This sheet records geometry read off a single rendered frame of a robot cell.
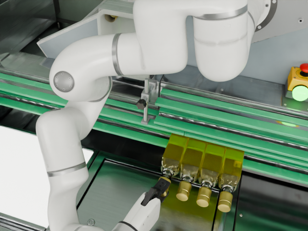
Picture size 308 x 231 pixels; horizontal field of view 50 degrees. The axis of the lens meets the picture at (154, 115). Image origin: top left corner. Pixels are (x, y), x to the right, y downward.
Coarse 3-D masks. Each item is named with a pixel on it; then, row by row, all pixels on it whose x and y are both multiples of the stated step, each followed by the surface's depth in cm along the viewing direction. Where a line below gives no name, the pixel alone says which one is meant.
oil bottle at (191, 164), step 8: (192, 144) 101; (200, 144) 101; (192, 152) 99; (200, 152) 99; (184, 160) 96; (192, 160) 96; (200, 160) 96; (184, 168) 94; (192, 168) 94; (200, 168) 98; (192, 176) 94
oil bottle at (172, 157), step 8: (176, 136) 103; (184, 136) 103; (168, 144) 100; (176, 144) 100; (184, 144) 100; (168, 152) 98; (176, 152) 98; (184, 152) 101; (168, 160) 95; (176, 160) 95; (160, 168) 98; (168, 168) 95; (176, 168) 95
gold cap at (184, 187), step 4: (180, 184) 92; (184, 184) 91; (188, 184) 91; (180, 188) 90; (184, 188) 90; (188, 188) 91; (180, 192) 89; (184, 192) 89; (188, 192) 90; (176, 196) 90; (180, 196) 90; (184, 196) 89; (188, 196) 90; (184, 200) 90
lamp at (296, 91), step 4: (300, 84) 95; (296, 88) 95; (300, 88) 94; (304, 88) 94; (292, 92) 96; (296, 92) 94; (300, 92) 94; (304, 92) 93; (296, 96) 95; (300, 96) 94; (304, 96) 94; (300, 100) 95
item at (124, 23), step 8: (104, 16) 102; (120, 16) 105; (128, 16) 96; (104, 24) 104; (112, 24) 108; (120, 24) 107; (128, 24) 106; (104, 32) 105; (112, 32) 110; (120, 32) 109; (128, 32) 108
